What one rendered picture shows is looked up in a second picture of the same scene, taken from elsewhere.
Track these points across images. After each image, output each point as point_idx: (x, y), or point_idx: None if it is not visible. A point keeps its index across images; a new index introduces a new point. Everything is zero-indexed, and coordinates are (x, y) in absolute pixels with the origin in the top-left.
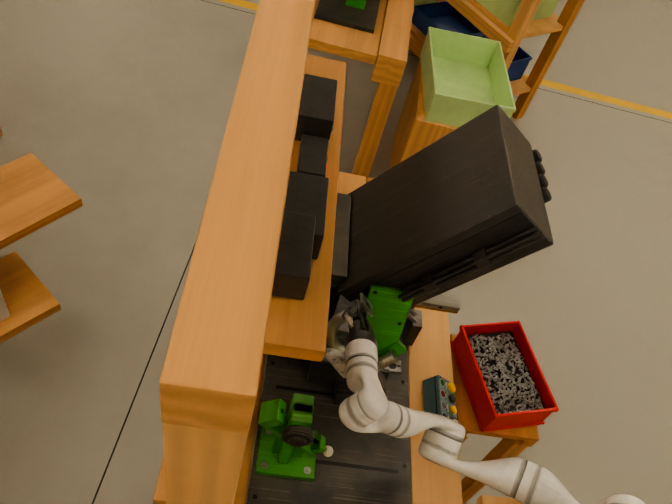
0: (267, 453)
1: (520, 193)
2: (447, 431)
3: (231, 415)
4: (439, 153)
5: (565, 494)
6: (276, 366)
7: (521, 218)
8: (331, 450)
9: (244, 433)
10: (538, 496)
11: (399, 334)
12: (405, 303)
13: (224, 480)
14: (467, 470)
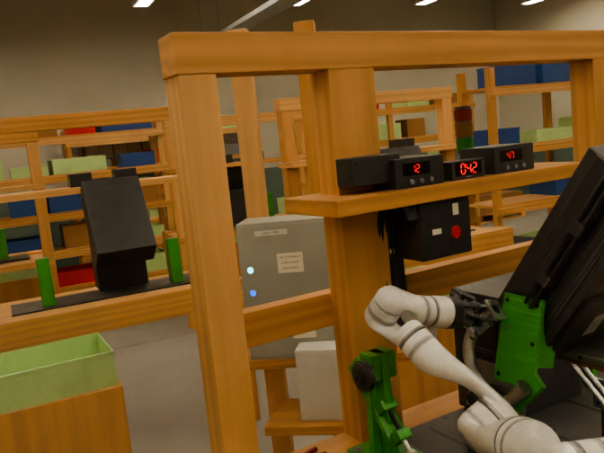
0: (368, 446)
1: None
2: (484, 398)
3: (170, 56)
4: None
5: (534, 430)
6: (446, 420)
7: (599, 164)
8: (413, 451)
9: (174, 73)
10: (508, 435)
11: (533, 360)
12: (535, 314)
13: (183, 146)
14: (474, 428)
